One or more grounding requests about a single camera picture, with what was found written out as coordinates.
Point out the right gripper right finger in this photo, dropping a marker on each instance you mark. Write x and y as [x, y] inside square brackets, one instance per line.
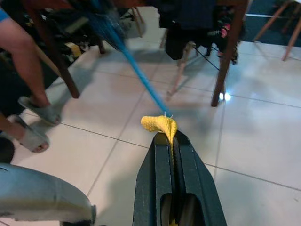
[197, 188]

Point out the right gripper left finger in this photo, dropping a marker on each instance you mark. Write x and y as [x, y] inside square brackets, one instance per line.
[150, 188]

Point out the yellow shirt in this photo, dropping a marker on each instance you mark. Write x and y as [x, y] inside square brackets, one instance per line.
[157, 124]

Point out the grey slipper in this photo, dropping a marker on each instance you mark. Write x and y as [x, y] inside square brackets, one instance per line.
[30, 139]
[44, 113]

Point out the dark wooden table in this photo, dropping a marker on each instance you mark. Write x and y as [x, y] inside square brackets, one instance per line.
[65, 68]

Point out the white chair wooden legs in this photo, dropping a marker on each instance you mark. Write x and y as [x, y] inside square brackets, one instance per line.
[270, 23]

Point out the person in blue shorts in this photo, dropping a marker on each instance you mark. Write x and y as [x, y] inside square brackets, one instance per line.
[23, 54]

